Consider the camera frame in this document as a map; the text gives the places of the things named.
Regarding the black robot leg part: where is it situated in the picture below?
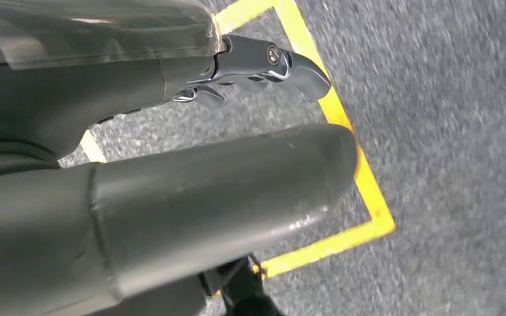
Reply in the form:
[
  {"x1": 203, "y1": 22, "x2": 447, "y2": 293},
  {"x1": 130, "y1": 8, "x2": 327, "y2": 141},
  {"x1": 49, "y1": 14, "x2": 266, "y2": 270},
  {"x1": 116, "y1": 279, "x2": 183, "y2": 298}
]
[{"x1": 198, "y1": 256, "x2": 285, "y2": 316}]

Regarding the yellow floor tape square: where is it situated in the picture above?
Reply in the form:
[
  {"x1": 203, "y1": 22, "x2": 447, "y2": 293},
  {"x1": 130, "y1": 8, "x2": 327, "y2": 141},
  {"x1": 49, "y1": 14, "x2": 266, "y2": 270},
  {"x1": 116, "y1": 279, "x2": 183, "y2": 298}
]
[{"x1": 79, "y1": 0, "x2": 397, "y2": 281}]

